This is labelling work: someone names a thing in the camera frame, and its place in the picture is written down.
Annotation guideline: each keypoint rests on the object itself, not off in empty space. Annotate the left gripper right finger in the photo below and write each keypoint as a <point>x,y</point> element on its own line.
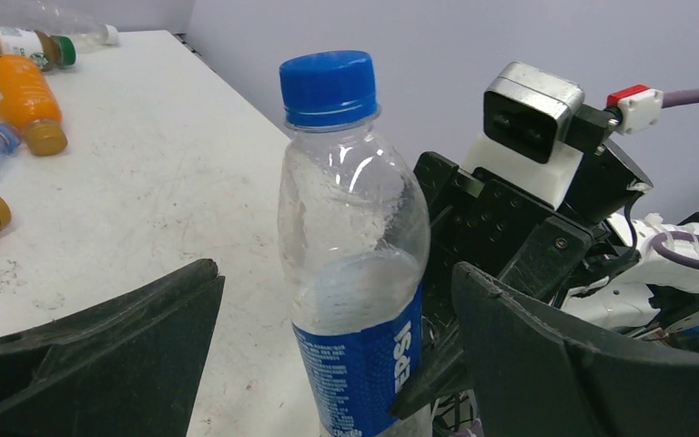
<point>538,371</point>

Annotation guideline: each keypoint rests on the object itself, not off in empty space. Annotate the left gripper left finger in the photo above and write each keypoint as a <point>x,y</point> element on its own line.
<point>129,366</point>

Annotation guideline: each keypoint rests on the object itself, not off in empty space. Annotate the Pepsi bottle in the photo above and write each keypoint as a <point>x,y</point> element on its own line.
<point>354,239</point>

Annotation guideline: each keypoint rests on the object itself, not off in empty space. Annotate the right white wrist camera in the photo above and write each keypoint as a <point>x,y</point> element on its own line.
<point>539,136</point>

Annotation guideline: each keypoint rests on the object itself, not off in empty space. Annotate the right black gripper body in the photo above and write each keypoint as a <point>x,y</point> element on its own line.
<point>482,219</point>

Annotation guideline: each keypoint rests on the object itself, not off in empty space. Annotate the green-red label bottle rear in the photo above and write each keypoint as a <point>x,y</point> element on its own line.
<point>50,35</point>

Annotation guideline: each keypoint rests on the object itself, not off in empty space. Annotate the orange bottle barcode label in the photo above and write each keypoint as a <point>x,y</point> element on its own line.
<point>28,104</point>

